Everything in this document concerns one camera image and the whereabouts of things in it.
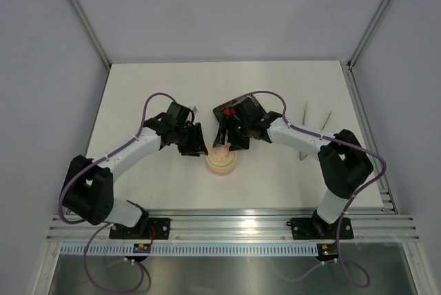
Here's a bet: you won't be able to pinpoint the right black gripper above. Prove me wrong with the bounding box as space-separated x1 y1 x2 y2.
213 114 252 151

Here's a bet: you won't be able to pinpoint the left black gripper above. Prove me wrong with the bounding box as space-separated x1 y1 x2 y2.
174 122 208 157

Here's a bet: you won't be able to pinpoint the pink and cream lunch bowl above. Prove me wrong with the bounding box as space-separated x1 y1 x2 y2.
207 163 236 176

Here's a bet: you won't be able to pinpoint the metal tongs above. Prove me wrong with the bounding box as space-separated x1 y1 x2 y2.
298 100 335 163

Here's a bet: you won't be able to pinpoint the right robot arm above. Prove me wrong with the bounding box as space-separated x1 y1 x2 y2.
213 94 373 239

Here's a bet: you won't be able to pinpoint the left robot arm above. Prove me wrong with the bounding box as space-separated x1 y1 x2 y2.
59 101 208 239

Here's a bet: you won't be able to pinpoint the black patterned square plate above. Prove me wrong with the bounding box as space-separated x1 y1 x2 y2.
213 94 266 123

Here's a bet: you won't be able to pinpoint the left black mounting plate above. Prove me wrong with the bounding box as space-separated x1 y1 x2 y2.
109 217 171 240

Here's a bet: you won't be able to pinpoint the black mounting plate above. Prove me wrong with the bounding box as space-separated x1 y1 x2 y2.
109 217 171 240
286 217 354 240

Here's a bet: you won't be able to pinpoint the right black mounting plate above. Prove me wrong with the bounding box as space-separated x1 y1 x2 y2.
286 217 354 240

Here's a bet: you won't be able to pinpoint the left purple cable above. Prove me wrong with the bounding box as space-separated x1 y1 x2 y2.
57 92 173 291

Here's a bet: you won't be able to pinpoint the white slotted cable duct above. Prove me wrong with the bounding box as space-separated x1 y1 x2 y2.
61 243 318 257

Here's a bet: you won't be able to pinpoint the aluminium rail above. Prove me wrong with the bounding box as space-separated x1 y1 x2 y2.
46 207 420 243

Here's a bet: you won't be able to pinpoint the left aluminium frame post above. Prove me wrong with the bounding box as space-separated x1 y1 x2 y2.
68 0 112 72

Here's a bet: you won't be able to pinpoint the aluminium frame post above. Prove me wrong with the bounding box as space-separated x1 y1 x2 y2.
347 0 393 71
68 0 112 72

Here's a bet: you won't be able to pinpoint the right aluminium frame post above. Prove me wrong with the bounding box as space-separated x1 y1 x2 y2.
347 0 393 71

